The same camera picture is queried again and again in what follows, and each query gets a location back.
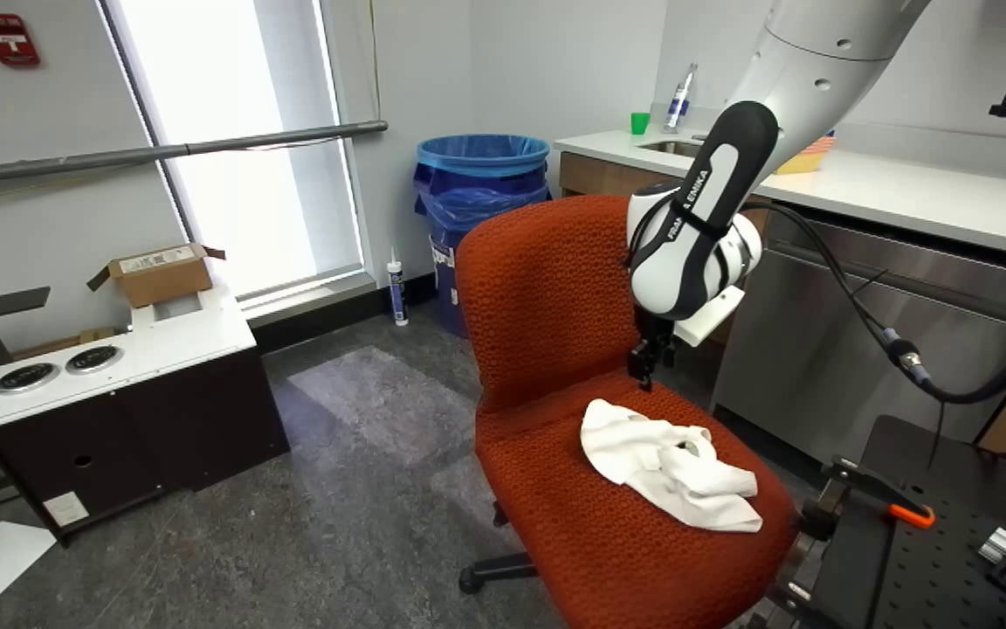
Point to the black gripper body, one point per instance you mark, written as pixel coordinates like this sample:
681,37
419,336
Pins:
660,333

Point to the white towel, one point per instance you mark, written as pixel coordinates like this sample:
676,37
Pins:
671,467

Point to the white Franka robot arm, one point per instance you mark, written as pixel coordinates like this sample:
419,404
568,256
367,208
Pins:
689,267

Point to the red fabric office chair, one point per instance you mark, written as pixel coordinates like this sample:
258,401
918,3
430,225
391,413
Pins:
550,301

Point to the steel sink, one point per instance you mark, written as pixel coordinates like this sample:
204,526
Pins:
671,149

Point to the green plastic cup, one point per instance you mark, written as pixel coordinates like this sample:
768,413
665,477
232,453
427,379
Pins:
640,124

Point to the tan basket with toy fruit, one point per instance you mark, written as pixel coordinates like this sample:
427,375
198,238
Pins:
812,159

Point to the blue trash bin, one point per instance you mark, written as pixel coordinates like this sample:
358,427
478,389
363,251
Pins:
473,175

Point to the clear floor mat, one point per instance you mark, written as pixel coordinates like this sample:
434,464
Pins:
394,404

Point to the white spray bottle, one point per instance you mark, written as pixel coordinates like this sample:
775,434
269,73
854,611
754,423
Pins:
398,291

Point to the stainless steel dishwasher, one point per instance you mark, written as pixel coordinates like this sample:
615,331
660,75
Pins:
936,315

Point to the white kitchen counter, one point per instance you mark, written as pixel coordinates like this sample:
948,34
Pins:
936,194

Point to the brown cardboard box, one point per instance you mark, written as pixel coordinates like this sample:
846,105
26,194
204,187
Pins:
159,279

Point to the bright window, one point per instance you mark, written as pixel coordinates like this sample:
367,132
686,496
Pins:
236,82

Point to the dark cabinet with white top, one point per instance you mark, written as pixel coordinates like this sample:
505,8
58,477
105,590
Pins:
132,433

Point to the red fire alarm pull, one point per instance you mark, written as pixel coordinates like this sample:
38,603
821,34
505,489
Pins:
13,41

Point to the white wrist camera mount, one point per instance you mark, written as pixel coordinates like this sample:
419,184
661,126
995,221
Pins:
715,315

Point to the grey wall rail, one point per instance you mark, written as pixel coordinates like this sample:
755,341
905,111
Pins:
178,149

